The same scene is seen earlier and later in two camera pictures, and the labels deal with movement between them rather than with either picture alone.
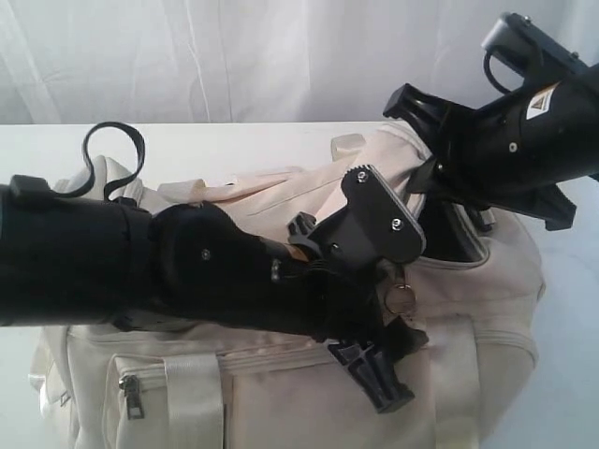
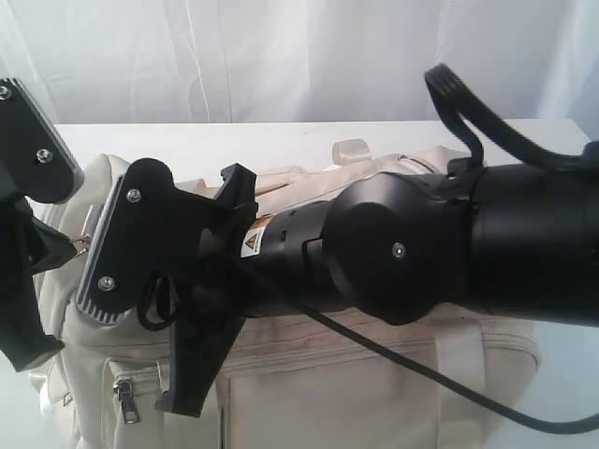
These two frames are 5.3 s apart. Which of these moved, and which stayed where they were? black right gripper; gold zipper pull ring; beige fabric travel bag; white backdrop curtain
Moved: gold zipper pull ring; black right gripper
Stayed: beige fabric travel bag; white backdrop curtain
